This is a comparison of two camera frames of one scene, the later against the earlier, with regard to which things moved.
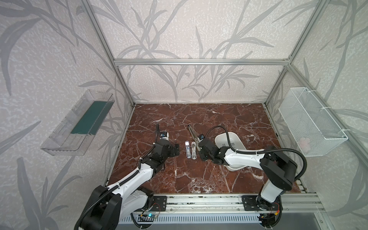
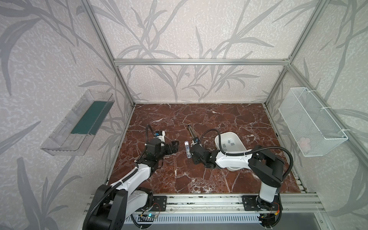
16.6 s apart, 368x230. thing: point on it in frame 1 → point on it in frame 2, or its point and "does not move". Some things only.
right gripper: x=201 y=143 → x=195 y=149
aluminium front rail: x=228 y=203 does not move
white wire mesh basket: x=316 y=131 does not move
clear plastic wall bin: x=71 y=135 does not move
